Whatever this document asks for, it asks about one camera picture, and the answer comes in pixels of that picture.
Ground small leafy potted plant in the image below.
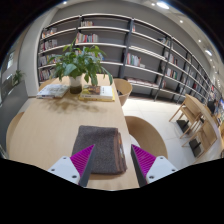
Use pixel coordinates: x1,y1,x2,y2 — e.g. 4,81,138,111
11,69,25,87

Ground white and blue book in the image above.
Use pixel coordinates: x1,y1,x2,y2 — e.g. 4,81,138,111
35,83,71,100

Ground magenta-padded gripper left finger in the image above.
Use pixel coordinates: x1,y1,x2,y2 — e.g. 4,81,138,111
47,143,96,188

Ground green potted plant, white pot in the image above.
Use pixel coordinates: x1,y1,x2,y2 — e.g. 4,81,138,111
47,37,115,95

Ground light wooden side table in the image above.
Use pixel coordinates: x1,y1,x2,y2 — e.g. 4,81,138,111
184,93,224,158

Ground person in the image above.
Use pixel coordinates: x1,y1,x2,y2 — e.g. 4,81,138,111
206,99,217,115

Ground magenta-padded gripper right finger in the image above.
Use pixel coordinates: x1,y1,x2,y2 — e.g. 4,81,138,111
130,143,178,188

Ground round ceiling lights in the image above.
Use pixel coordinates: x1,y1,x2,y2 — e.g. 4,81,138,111
61,0,214,58

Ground yellow-edged book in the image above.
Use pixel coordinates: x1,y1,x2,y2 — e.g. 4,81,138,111
78,84,116,102

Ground grey zigzag-striped towel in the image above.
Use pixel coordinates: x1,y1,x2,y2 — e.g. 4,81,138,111
71,124,129,175

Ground slatted wooden chair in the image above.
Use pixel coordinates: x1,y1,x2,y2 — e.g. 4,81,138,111
168,99,202,124
181,116,218,148

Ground grey bookshelf unit with books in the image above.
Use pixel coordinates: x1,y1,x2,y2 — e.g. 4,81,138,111
36,13,218,105

